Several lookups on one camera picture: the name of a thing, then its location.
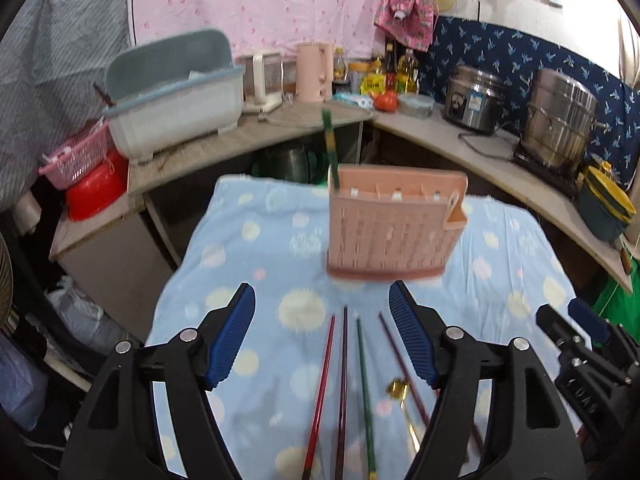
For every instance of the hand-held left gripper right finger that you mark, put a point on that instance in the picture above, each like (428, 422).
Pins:
(410, 340)

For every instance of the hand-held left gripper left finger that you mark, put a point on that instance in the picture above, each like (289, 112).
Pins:
(232, 340)

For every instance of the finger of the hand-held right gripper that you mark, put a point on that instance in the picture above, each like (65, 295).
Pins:
(587, 312)
(560, 327)

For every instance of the dark red chopstick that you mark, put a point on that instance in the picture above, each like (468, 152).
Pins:
(387, 327)

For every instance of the gold flower spoon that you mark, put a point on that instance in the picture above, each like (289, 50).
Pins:
(398, 388)

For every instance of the green chopstick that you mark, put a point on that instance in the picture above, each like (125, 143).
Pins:
(330, 140)
(364, 375)

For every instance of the dark brown chopstick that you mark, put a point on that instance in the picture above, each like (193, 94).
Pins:
(342, 385)

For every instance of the pink perforated utensil holder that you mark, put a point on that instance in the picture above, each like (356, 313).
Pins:
(390, 230)

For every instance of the green bag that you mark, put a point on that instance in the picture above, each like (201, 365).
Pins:
(617, 295)

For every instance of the green yellow lunch box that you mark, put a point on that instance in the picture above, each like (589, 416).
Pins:
(605, 205)

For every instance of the blue dotted cloth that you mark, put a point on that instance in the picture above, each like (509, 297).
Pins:
(280, 240)

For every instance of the clear plastic bag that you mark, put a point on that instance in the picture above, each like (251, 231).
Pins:
(85, 315)

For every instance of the black induction cooker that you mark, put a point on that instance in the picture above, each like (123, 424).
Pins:
(540, 170)

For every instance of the wooden corner counter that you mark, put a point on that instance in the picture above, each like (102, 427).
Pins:
(430, 145)

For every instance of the steel steamer pot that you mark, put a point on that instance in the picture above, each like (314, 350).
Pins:
(560, 115)

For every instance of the red plastic basin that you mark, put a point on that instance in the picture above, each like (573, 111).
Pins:
(95, 195)

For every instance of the glass food container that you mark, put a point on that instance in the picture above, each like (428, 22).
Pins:
(416, 106)

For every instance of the electric fan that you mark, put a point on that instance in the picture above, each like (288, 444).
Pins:
(5, 280)

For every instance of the white dish rack teal lid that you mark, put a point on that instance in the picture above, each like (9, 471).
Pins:
(175, 110)

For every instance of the red tomato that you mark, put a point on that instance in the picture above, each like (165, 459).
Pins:
(386, 102)

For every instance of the pink plastic basket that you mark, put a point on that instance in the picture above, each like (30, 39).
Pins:
(75, 160)

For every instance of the steel rice cooker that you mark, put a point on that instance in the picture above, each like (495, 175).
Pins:
(472, 102)

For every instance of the light blue packet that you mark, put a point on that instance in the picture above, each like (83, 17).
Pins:
(352, 100)

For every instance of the yellow labelled bottle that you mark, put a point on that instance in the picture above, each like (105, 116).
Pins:
(375, 82)

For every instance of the jar with orange lid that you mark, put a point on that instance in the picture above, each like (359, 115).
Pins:
(359, 80)

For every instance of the blue floral cloth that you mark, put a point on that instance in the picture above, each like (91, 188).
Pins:
(510, 55)

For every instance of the cooking oil bottle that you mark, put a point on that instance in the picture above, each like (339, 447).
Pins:
(408, 70)

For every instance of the dark sauce bottle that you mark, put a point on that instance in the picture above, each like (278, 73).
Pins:
(390, 67)

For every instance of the pink plastic mug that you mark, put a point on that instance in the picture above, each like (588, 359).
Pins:
(307, 72)

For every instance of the amber jar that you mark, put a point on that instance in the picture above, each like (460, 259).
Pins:
(340, 67)

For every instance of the grey striped cloth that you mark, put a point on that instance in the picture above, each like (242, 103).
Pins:
(60, 60)

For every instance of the pink floral garment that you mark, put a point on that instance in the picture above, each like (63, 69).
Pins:
(405, 5)

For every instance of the pink dotted curtain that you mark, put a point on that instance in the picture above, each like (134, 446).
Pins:
(250, 0)

